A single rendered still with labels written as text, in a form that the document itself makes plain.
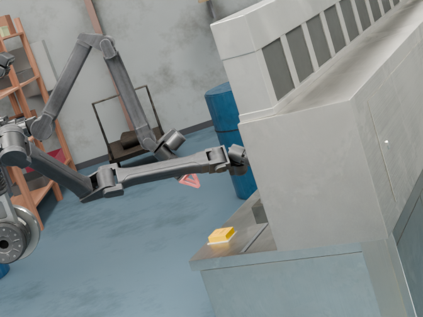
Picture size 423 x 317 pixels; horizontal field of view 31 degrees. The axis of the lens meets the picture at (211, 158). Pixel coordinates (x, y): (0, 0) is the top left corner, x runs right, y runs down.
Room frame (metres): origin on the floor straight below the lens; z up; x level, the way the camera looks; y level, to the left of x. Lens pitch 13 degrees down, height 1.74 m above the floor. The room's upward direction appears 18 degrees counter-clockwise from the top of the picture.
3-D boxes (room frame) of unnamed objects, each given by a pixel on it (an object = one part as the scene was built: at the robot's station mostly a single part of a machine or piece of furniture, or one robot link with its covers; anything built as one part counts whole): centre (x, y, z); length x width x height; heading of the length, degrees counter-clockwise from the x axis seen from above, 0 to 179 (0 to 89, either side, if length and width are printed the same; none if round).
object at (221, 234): (2.47, 0.05, 0.91); 0.07 x 0.07 x 0.02; 61
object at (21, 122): (2.74, 0.64, 1.45); 0.09 x 0.08 x 0.12; 0
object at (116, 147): (8.23, 0.74, 0.48); 1.21 x 0.72 x 0.96; 2
